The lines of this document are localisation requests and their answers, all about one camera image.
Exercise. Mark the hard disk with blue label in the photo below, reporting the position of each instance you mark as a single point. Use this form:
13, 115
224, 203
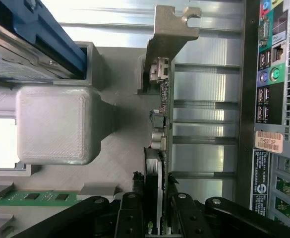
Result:
1, 59

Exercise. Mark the open black PC case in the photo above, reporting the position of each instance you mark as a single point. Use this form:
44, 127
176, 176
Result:
247, 99

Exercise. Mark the gray printed parts rack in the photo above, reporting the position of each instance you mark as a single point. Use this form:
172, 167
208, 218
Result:
60, 124

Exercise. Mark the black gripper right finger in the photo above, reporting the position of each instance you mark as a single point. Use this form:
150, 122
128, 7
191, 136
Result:
184, 218

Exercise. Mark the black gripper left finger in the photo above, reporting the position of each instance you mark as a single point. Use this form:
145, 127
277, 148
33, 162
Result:
131, 215

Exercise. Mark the orange service tag sticker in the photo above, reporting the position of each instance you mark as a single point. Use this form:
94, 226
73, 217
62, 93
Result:
268, 141

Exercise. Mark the green RAM stick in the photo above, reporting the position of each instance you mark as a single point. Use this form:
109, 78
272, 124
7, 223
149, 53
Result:
35, 197

